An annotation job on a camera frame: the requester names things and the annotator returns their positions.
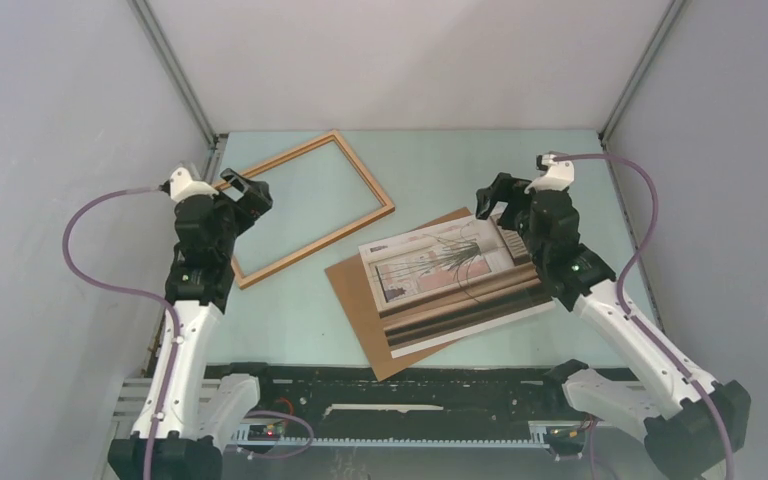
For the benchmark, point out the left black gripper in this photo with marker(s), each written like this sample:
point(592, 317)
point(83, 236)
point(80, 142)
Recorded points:
point(254, 203)

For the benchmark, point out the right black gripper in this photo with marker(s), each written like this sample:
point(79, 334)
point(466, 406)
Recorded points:
point(504, 188)

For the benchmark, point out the light wooden picture frame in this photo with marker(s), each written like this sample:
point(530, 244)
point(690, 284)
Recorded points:
point(250, 153)

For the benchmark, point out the printed plant photo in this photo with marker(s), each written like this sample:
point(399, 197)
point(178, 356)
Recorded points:
point(451, 280)

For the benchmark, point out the brown cardboard backing board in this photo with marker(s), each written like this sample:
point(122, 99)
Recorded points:
point(356, 299)

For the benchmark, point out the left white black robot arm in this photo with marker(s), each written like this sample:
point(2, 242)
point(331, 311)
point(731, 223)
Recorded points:
point(176, 436)

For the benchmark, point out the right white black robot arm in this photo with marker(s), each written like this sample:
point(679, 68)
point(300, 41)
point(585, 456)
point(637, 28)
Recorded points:
point(687, 421)

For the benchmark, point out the left aluminium corner post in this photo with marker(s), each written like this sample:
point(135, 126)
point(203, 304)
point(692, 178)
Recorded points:
point(168, 59)

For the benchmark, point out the aluminium corner post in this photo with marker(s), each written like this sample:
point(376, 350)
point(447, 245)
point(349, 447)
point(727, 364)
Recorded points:
point(666, 24)
point(168, 59)

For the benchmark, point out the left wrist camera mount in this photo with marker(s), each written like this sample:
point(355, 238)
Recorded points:
point(183, 184)

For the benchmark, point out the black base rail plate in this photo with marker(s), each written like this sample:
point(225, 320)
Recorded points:
point(417, 403)

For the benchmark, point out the white toothed cable duct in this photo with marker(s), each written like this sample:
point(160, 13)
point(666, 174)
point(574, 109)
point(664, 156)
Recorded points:
point(241, 439)

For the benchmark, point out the right aluminium corner post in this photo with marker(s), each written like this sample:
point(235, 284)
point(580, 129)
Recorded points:
point(666, 24)

